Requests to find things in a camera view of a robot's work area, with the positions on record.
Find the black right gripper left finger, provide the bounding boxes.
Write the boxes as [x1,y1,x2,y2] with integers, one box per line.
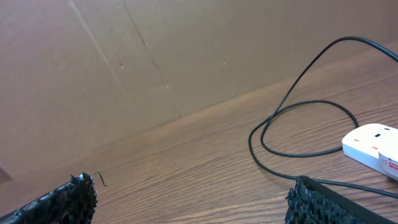
[1,172,98,224]

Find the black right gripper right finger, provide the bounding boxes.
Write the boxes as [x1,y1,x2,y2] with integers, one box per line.
[285,176,394,224]

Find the white charger plug adapter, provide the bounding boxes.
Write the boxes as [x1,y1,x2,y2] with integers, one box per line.
[379,153,397,180]

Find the white power strip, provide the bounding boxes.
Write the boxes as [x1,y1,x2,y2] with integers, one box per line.
[341,123,397,174]

